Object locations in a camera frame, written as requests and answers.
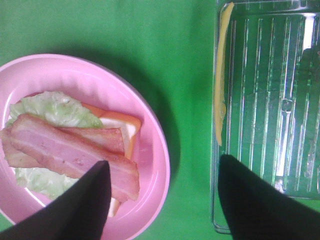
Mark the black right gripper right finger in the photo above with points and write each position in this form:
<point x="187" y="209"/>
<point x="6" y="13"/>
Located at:
<point x="254" y="210"/>

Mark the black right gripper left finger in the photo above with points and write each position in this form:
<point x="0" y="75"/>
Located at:
<point x="79" y="214"/>

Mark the bacon strip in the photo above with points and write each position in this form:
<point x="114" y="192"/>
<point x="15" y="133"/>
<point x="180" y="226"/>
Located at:
<point x="73" y="156"/>
<point x="109" y="138"/>

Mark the toast bread slice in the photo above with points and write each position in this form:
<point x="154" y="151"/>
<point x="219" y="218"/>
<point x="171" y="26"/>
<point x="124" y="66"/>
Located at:
<point x="129" y="126"/>

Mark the green lettuce leaf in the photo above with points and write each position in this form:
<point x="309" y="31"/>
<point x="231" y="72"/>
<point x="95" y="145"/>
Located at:
<point x="60" y="110"/>

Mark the pink round plate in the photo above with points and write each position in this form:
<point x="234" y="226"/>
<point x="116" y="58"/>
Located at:
<point x="95" y="85"/>

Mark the clear right plastic tray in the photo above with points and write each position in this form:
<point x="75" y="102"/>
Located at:
<point x="272" y="97"/>

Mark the green table cloth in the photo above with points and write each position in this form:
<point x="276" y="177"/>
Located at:
<point x="165" y="50"/>

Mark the yellow cheese slice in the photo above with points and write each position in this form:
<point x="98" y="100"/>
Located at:
<point x="219" y="95"/>

